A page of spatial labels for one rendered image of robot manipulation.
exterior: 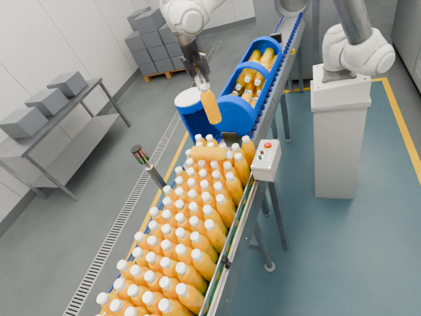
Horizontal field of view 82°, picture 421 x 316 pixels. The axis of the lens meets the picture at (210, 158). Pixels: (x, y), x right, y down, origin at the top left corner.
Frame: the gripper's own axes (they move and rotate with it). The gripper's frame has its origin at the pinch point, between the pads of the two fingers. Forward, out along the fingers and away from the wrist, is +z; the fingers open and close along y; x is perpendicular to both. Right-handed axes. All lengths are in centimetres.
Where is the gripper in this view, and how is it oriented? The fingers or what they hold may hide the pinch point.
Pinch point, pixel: (202, 83)
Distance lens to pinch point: 124.4
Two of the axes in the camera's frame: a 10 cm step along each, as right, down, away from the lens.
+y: -8.7, -0.9, 4.9
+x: -3.9, 7.3, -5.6
